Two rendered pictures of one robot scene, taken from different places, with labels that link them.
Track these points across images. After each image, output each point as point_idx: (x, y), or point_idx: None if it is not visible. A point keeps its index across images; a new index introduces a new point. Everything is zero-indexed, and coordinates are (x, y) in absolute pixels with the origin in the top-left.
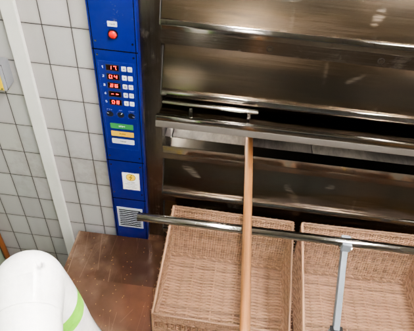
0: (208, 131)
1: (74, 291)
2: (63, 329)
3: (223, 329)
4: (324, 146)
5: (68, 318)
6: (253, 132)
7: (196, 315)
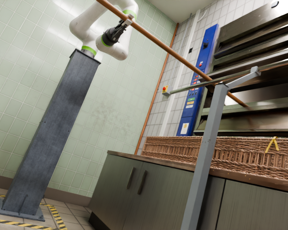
0: (214, 73)
1: (135, 11)
2: (126, 11)
3: (170, 143)
4: (263, 60)
5: (129, 9)
6: (231, 67)
7: None
